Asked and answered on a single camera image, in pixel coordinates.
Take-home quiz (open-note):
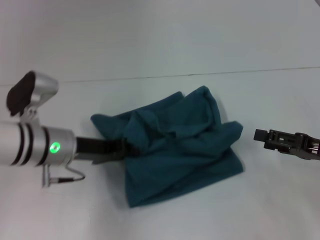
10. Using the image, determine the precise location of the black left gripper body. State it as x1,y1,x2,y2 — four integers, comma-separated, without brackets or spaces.
74,135,127,165

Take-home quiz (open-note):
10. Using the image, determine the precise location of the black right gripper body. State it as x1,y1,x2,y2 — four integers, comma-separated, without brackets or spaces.
263,128,320,162

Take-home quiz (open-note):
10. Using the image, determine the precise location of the teal T-shirt with FREE! print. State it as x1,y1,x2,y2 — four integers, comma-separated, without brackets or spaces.
89,85,245,208

